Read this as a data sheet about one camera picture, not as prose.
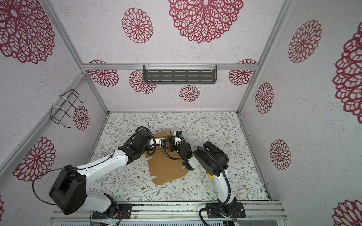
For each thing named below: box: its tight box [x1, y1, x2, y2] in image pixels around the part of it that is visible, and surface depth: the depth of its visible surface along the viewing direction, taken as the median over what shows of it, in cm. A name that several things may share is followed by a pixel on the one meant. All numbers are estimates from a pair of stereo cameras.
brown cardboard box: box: [144, 130, 188, 186], surface depth 87 cm
